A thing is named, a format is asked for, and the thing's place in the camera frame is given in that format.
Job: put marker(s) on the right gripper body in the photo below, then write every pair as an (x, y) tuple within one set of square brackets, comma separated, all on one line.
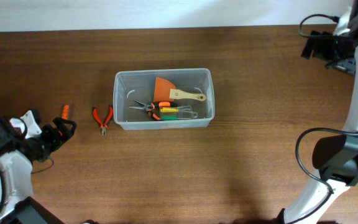
[(317, 50)]

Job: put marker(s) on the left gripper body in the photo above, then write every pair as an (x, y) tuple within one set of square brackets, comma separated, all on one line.
[(53, 134)]

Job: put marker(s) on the orange drill bit holder strip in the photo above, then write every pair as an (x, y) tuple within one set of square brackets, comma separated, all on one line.
[(64, 116)]

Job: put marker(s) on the orange-black needle nose pliers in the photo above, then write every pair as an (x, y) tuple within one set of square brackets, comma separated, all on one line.
[(149, 108)]

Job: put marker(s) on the orange scraper with wooden handle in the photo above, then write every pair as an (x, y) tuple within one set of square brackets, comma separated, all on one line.
[(167, 91)]

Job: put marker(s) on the clear case of screwdrivers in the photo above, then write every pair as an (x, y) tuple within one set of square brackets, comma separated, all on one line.
[(177, 113)]

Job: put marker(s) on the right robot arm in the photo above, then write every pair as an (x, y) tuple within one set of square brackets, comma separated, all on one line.
[(335, 158)]

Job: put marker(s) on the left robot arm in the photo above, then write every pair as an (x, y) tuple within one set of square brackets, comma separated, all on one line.
[(18, 151)]

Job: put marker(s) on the clear plastic container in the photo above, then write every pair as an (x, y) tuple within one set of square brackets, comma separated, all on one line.
[(133, 86)]

